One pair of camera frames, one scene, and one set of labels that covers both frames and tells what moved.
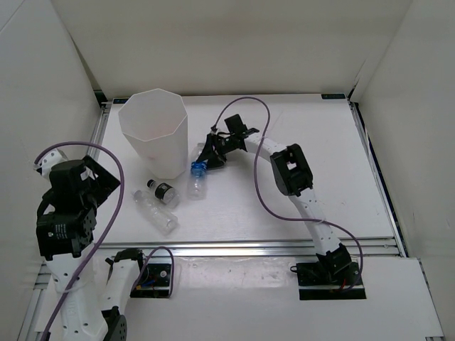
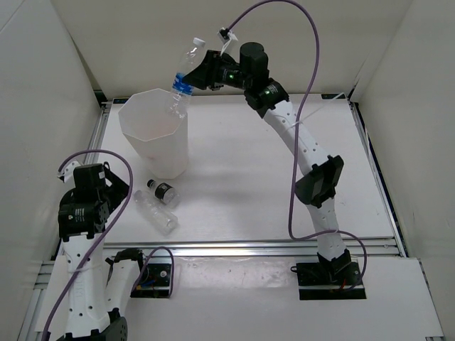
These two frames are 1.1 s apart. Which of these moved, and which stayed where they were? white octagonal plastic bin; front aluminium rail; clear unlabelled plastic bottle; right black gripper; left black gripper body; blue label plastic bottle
Moved: blue label plastic bottle; right black gripper; left black gripper body
Stayed: front aluminium rail; clear unlabelled plastic bottle; white octagonal plastic bin
